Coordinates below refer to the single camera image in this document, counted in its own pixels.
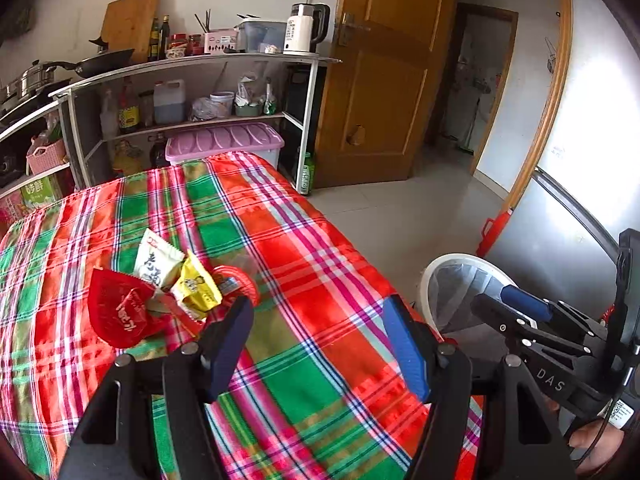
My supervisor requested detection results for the wooden cutting board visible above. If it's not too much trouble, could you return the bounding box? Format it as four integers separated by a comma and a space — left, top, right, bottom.
100, 0, 162, 63

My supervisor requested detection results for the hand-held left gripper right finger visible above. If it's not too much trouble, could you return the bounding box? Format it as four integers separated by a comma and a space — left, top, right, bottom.
382, 294, 581, 480

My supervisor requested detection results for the wooden door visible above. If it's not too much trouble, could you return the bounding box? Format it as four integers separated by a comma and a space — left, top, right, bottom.
314, 0, 461, 189

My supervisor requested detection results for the silver refrigerator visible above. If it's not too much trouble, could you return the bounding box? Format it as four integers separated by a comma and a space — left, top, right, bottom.
492, 0, 640, 321

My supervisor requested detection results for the green carton box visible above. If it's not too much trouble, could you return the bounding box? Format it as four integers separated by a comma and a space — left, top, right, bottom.
20, 175, 63, 213

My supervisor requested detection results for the printed food bag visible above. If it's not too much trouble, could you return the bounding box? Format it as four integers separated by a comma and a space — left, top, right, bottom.
236, 75, 266, 106

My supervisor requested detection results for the black wok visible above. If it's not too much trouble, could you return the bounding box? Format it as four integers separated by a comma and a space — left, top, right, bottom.
47, 48, 136, 79

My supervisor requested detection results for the dark glass bottle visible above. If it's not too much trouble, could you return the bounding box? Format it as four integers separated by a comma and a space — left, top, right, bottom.
150, 132, 168, 168

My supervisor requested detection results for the clear plastic container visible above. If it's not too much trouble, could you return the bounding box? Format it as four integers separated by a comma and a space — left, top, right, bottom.
239, 20, 287, 54

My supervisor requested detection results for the dark liquid plastic jug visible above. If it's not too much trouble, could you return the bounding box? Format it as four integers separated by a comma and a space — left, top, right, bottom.
152, 79, 187, 125

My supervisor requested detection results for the plaid tablecloth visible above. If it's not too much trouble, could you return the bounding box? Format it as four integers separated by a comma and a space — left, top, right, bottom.
0, 151, 486, 480

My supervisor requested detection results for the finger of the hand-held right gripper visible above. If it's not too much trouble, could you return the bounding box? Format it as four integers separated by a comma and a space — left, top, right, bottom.
501, 285, 609, 347
470, 292, 546, 357

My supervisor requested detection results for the white snack packet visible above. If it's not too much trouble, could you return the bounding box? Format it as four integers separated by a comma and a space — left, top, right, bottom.
133, 229, 186, 291

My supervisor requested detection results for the white electric kettle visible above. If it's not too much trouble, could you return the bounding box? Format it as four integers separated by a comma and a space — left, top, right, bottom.
283, 3, 331, 56

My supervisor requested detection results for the white round trash can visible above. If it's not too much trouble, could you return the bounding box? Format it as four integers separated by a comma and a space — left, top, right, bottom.
419, 254, 516, 333

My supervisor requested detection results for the yellow cooking oil bottle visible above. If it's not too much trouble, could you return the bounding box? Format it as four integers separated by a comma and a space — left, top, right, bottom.
111, 140, 146, 177

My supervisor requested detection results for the pink woven basket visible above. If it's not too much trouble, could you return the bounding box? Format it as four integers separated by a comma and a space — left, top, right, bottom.
26, 137, 67, 176

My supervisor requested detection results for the white plastic tub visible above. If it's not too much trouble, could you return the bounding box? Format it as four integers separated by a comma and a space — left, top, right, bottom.
210, 91, 236, 118

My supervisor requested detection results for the yellow-labelled bottle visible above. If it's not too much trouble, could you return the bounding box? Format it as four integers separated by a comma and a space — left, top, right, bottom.
118, 77, 141, 134

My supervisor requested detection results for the metal shelf rack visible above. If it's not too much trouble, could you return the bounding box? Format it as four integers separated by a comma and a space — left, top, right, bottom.
50, 52, 343, 196

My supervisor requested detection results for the yellow snack packet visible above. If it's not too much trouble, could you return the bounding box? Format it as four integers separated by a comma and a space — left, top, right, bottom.
170, 251, 223, 322

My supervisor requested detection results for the stainless steel pot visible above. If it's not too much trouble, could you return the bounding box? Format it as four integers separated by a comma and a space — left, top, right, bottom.
2, 60, 56, 103

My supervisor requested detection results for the translucent trash bag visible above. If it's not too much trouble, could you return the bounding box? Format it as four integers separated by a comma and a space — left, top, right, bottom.
432, 266, 507, 333

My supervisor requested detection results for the pink-lidded storage box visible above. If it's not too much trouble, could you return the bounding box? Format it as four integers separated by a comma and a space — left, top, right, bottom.
165, 122, 286, 171

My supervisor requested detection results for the red plastic wrapper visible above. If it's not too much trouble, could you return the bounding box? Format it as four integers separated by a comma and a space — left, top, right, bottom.
88, 267, 166, 350

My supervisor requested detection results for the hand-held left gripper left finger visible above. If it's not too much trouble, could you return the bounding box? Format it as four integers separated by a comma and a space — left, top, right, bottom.
59, 296, 255, 480

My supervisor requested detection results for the red plastic tool handle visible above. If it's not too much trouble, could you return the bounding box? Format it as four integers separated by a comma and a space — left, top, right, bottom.
475, 208, 513, 258

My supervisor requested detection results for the pink utensil holder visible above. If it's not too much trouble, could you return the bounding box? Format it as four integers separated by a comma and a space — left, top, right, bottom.
204, 29, 239, 55

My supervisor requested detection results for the crumpled clear plastic bag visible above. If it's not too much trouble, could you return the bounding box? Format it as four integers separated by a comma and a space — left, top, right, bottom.
190, 97, 217, 122

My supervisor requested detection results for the person's right hand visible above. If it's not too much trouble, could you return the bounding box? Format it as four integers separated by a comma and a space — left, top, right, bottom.
569, 419, 625, 477

